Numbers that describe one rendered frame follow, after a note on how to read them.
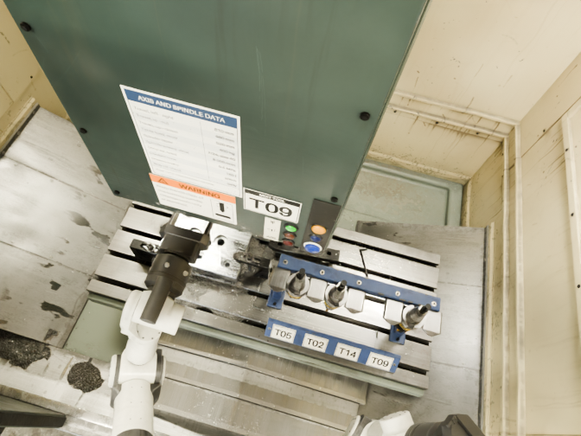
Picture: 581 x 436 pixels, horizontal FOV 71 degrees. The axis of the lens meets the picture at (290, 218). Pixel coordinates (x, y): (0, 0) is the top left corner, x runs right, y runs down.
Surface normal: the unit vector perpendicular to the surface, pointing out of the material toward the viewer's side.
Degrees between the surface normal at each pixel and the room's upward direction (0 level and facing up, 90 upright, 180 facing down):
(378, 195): 0
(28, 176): 24
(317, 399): 8
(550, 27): 90
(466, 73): 90
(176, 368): 8
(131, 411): 43
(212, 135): 90
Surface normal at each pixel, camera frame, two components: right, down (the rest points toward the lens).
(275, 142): -0.25, 0.84
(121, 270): 0.09, -0.47
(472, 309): -0.31, -0.53
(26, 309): 0.48, -0.32
